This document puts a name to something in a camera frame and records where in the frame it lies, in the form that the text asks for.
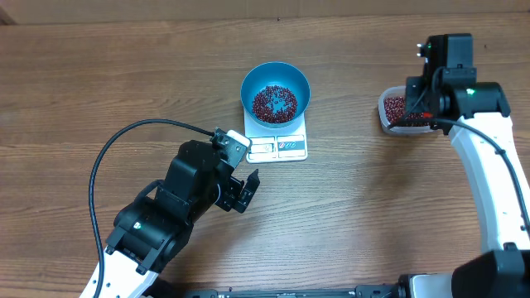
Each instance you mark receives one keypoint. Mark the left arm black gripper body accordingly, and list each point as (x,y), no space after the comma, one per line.
(228,193)

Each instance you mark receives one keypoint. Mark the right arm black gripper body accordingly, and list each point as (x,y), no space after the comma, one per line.
(422,105)

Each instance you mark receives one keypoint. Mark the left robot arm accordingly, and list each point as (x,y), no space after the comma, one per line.
(154,228)

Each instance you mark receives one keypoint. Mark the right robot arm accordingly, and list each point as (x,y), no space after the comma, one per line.
(476,118)

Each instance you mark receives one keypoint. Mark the white kitchen scale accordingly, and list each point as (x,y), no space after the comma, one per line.
(281,144)

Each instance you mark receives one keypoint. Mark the red beans in bowl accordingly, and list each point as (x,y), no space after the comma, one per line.
(275,104)

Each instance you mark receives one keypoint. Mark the blue bowl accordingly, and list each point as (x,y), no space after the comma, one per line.
(275,73)

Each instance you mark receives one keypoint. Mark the clear plastic container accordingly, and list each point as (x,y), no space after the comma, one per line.
(395,92)

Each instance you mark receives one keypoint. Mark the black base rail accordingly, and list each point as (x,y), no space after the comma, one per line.
(164,289)

